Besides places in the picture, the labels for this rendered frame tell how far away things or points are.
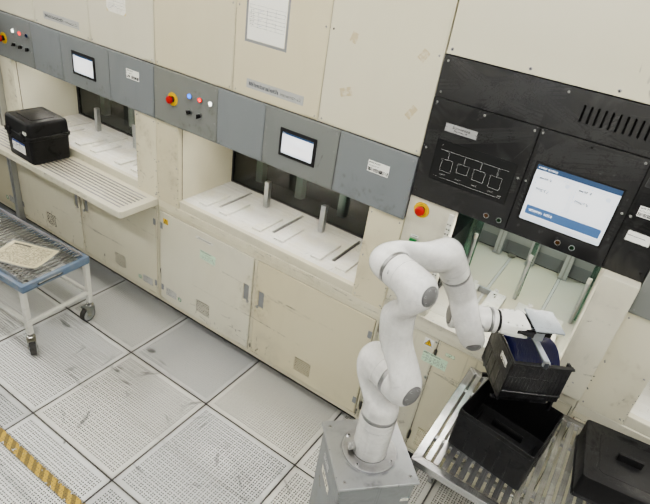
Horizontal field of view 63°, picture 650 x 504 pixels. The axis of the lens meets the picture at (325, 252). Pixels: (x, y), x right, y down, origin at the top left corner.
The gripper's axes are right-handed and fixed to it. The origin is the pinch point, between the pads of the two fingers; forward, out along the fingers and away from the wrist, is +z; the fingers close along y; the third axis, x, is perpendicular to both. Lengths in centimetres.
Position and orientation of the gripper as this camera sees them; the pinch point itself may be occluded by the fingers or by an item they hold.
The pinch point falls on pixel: (540, 325)
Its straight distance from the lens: 194.1
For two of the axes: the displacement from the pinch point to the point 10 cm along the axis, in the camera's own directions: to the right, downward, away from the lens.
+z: 9.9, 1.3, 0.8
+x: 1.5, -8.5, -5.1
